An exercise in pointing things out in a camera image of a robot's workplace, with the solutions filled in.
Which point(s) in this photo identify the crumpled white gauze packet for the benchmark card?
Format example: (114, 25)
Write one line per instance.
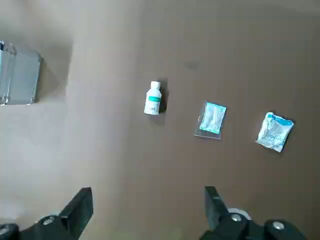
(273, 132)

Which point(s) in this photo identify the white disinfectant bottle teal label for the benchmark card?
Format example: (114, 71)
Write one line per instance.
(152, 100)

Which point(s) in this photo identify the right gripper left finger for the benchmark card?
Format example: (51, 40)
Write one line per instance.
(72, 212)

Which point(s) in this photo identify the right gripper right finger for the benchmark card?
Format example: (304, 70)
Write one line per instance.
(217, 215)

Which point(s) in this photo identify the aluminium first-aid case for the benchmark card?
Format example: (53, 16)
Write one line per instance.
(22, 77)

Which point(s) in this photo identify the clear teal bandage packet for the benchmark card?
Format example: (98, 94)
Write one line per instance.
(212, 118)

